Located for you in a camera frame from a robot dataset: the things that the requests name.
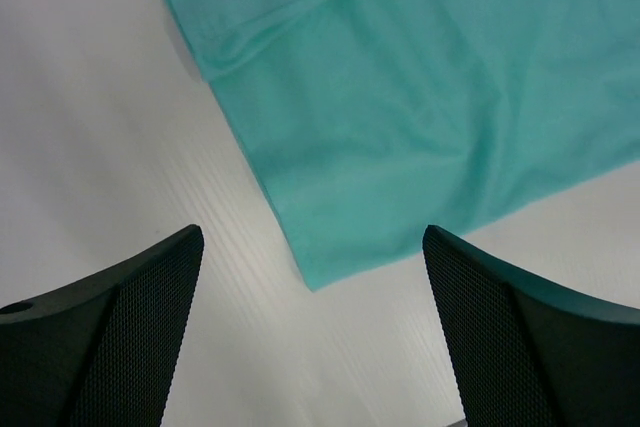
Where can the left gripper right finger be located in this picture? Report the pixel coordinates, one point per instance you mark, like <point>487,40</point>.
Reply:
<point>527,351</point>

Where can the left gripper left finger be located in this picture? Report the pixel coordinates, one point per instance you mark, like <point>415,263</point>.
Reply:
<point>101,351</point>

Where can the teal t shirt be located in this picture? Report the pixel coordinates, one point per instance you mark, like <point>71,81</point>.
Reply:
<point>365,121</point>

